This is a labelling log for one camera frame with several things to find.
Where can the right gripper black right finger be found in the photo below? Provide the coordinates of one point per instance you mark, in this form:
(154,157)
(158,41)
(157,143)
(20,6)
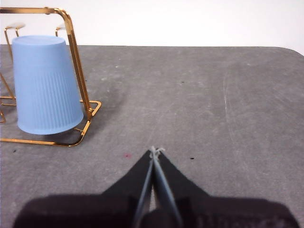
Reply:
(213,213)

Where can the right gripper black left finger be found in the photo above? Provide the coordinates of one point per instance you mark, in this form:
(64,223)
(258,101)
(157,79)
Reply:
(95,211)

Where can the blue ribbed plastic cup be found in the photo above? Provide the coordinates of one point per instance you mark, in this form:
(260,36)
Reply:
(46,85)

